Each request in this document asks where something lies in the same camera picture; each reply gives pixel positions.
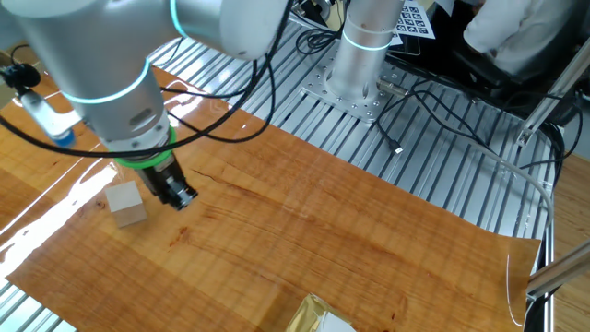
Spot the grey hose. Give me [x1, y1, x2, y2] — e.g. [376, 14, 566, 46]
[442, 140, 555, 231]

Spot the aluminium frame post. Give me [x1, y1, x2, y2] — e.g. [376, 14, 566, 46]
[515, 36, 590, 148]
[525, 239, 590, 302]

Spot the black USB cable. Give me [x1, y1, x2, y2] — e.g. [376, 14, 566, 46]
[375, 89, 490, 156]

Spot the small pale wooden block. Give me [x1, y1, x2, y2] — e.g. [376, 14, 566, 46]
[104, 180, 148, 229]

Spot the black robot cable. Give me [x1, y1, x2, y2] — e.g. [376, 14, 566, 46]
[159, 59, 277, 145]
[0, 0, 296, 160]

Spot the white tissue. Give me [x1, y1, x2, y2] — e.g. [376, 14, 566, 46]
[317, 312, 357, 332]

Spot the black office chair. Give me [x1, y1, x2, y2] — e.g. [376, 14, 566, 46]
[451, 27, 590, 116]

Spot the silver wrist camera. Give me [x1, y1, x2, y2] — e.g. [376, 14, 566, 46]
[0, 63, 85, 149]

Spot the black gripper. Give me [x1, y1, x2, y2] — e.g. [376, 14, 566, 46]
[137, 159, 199, 212]

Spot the printed marker sheet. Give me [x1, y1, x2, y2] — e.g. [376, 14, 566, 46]
[389, 0, 437, 47]

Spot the gold tissue pack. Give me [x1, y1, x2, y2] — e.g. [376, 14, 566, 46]
[285, 293, 359, 332]

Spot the glossy wood-grain mat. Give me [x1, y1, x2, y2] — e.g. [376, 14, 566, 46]
[0, 45, 541, 332]

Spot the person in white coat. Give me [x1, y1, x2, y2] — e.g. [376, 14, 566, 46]
[463, 0, 590, 76]

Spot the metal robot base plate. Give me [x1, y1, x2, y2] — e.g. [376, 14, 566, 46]
[299, 39, 407, 125]

